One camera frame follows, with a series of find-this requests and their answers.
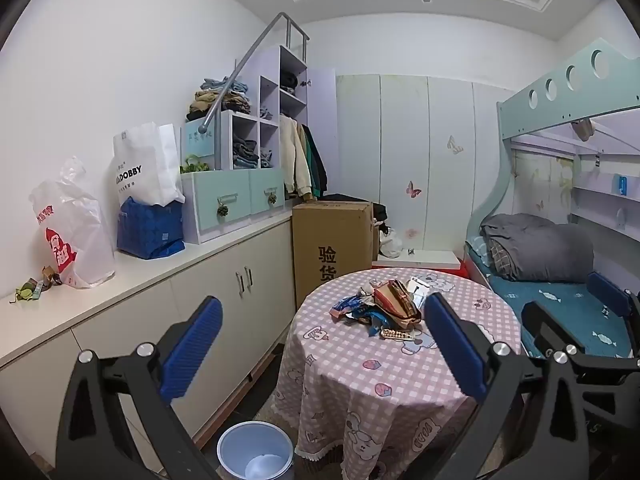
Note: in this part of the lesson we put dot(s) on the cream hanging jacket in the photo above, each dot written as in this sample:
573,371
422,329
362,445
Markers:
295,160

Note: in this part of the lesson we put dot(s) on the white plastic bag red print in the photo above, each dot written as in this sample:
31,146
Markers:
75,220

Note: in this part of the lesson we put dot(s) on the blue checked pillow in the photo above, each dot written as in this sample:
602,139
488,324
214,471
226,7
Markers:
477,250

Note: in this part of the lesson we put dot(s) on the white paper shopping bag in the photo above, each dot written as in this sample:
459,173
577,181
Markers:
145,160

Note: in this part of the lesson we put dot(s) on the pink butterfly sticker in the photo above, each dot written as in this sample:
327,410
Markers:
413,189

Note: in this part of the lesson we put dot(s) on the pile of folded clothes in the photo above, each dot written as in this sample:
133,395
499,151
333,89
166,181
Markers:
215,100

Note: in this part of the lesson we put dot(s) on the brown crumpled wrapper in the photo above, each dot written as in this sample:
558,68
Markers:
50,276

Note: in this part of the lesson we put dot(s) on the brown striped pouch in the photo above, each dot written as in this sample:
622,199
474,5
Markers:
395,300

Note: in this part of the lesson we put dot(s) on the green crumpled wrapper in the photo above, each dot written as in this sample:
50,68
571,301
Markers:
27,292

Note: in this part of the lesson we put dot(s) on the black hanging jacket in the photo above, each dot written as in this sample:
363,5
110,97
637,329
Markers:
321,175

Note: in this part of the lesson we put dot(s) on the beige cloth pouch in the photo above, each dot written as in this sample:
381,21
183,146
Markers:
367,287

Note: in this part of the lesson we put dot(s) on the teal bunk bed frame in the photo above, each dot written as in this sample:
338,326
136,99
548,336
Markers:
550,105

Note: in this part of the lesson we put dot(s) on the white packet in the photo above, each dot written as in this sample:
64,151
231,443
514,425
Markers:
419,285

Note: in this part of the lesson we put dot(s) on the long cream low cabinet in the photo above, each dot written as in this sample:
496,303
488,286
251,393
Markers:
150,320

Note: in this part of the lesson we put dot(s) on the black cloth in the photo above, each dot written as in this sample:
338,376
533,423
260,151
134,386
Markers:
380,212

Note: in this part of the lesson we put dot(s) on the teal candy print bedsheet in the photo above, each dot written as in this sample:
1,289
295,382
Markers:
565,295

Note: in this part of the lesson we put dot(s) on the grey metal handrail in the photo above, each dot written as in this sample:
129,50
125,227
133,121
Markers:
250,61

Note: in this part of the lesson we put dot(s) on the pale teal storage box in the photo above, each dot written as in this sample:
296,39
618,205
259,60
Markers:
200,135

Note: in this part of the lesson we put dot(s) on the small blue box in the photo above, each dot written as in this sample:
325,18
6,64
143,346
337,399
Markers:
622,184

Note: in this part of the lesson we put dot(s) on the folded blue jeans stack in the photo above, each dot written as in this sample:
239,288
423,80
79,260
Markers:
245,157

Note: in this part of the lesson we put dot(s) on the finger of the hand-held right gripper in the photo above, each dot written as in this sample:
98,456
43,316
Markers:
607,292
550,325

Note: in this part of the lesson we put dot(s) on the large cardboard box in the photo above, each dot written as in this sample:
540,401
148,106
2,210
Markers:
330,240

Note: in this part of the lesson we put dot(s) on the folded dark clothes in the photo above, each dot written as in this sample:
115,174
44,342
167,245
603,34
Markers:
289,82

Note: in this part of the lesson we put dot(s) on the green hanging jacket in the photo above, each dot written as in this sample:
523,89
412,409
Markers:
311,160

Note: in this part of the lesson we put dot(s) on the small green plant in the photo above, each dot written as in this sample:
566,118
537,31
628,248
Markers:
195,166

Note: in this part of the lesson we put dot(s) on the small white plastic bag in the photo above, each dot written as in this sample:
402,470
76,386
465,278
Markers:
390,247

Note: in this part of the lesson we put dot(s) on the white board platform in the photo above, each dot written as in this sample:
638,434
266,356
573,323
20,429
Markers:
430,259

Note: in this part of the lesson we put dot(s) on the white wardrobe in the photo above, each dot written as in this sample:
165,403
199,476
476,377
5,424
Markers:
400,135

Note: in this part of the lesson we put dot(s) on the pale purple shelf unit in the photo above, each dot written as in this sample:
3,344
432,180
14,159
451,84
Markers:
320,125

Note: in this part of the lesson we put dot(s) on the pinecone drawer ornament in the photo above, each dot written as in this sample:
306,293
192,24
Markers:
272,199
222,210

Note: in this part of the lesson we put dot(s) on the white butterfly sticker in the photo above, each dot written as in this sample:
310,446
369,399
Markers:
454,145

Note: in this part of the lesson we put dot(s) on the pink checkered round table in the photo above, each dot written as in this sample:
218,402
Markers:
360,385

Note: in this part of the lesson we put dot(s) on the light blue waste bin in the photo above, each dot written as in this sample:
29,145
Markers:
235,447

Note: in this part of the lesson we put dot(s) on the grey quilt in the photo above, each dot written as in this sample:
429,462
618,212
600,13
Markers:
545,250

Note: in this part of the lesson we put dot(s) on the brown hanging object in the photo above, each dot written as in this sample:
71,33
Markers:
582,130

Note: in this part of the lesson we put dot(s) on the blue woven bag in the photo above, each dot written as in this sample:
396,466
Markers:
150,230

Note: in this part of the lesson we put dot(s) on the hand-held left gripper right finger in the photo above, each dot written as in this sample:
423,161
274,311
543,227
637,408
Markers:
452,345

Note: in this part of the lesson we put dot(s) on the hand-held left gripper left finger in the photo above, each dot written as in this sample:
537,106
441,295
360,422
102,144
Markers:
195,340

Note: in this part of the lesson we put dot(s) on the pink flower sticker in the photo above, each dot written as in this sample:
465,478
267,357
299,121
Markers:
411,232

